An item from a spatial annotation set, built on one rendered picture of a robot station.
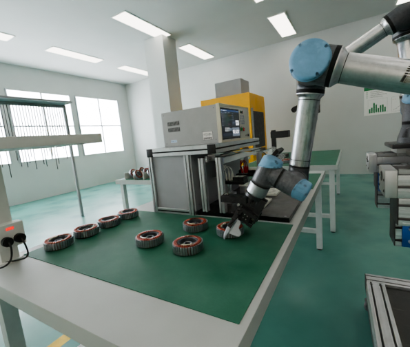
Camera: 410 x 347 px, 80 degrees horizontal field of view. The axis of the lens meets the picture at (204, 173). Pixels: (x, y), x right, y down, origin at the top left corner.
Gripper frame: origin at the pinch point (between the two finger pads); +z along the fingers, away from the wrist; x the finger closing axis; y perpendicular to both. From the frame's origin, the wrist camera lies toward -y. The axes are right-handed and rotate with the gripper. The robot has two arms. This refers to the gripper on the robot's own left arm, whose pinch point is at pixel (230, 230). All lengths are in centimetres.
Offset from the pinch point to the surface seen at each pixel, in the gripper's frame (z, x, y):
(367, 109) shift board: -93, 572, 23
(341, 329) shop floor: 48, 57, 70
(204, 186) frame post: -1.3, 17.9, -26.0
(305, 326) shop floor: 57, 51, 54
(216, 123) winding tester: -30, 30, -39
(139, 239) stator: 11.7, -23.7, -24.6
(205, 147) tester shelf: -20.3, 16.5, -33.0
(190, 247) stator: 0.4, -22.0, -4.8
